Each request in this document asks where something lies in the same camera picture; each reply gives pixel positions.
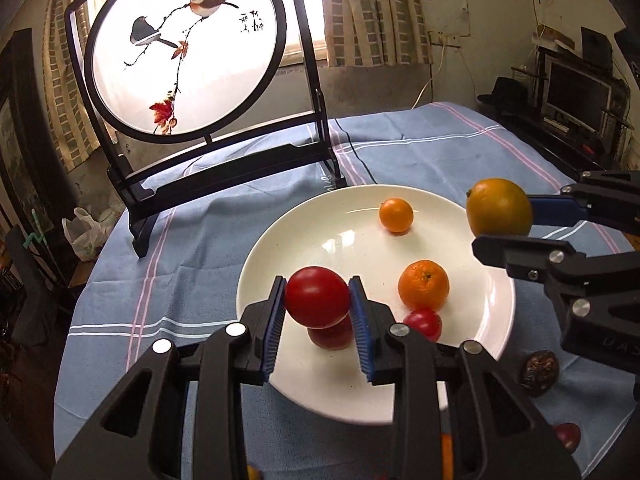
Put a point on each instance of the small smooth orange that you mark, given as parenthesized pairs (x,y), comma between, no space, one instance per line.
(396,215)

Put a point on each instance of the yellow orange fruit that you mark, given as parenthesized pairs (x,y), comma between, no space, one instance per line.
(499,207)

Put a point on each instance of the red cherry tomato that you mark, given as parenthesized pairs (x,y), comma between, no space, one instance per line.
(424,324)

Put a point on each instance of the bird painting table screen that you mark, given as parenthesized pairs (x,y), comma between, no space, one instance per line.
(225,170)

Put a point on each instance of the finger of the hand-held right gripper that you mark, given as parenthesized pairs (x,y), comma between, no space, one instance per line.
(525,255)
(552,207)

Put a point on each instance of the white wall outlet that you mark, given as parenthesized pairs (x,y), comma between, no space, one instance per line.
(445,38)

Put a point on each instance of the computer monitor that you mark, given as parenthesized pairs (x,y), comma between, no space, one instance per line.
(577,92)

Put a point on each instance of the blue striped tablecloth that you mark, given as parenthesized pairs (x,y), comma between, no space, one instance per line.
(200,240)

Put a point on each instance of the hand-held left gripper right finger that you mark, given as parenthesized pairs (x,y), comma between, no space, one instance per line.
(361,330)

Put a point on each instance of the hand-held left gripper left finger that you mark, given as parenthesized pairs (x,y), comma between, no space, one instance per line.
(274,330)

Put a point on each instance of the white plastic bag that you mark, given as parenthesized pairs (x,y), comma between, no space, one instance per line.
(87,240)

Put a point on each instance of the black speaker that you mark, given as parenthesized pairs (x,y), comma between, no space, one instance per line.
(596,47)

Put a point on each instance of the checked curtain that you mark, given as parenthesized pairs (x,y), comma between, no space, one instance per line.
(370,20)
(60,85)

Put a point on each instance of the black cabinet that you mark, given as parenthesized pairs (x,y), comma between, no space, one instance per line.
(550,145)

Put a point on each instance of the dark framed painting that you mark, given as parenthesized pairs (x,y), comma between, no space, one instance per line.
(20,160)

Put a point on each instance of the white round plate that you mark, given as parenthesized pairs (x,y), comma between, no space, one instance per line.
(370,260)

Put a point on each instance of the dark wrinkled passion fruit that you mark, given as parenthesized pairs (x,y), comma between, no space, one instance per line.
(540,372)

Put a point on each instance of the black hat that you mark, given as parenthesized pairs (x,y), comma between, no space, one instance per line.
(507,92)

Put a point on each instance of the textured mandarin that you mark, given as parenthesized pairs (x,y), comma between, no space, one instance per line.
(423,285)

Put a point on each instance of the dark chair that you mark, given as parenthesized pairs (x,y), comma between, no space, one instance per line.
(30,285)

